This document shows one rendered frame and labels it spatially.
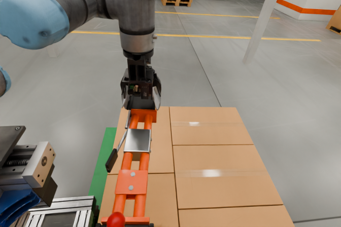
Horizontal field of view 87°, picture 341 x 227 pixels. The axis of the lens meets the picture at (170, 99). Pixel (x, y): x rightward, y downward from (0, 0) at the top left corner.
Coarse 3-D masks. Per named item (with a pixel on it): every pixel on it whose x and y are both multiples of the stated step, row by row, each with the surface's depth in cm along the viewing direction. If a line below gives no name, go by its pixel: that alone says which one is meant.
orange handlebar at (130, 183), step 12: (132, 120) 51; (144, 156) 42; (144, 168) 40; (120, 180) 37; (132, 180) 37; (144, 180) 38; (120, 192) 35; (132, 192) 36; (144, 192) 36; (120, 204) 34; (144, 204) 35; (144, 216) 34
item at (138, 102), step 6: (150, 96) 57; (132, 102) 54; (138, 102) 54; (144, 102) 54; (150, 102) 55; (132, 108) 52; (138, 108) 52; (144, 108) 52; (150, 108) 53; (132, 114) 52; (138, 114) 53; (144, 114) 53; (150, 114) 53; (156, 114) 53; (144, 120) 54
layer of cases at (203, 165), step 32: (160, 128) 136; (192, 128) 138; (224, 128) 141; (160, 160) 116; (192, 160) 117; (224, 160) 119; (256, 160) 121; (160, 192) 101; (192, 192) 102; (224, 192) 103; (256, 192) 105; (160, 224) 89; (192, 224) 90; (224, 224) 91; (256, 224) 92; (288, 224) 93
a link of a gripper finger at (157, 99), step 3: (153, 87) 50; (153, 90) 50; (156, 90) 51; (153, 93) 50; (156, 93) 52; (153, 96) 50; (156, 96) 52; (159, 96) 53; (153, 99) 54; (156, 99) 51; (159, 99) 53; (156, 102) 50; (159, 102) 54; (156, 105) 50; (159, 105) 55; (156, 108) 50
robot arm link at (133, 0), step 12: (108, 0) 33; (120, 0) 32; (132, 0) 32; (144, 0) 33; (108, 12) 34; (120, 12) 34; (132, 12) 33; (144, 12) 34; (120, 24) 36; (132, 24) 35; (144, 24) 35
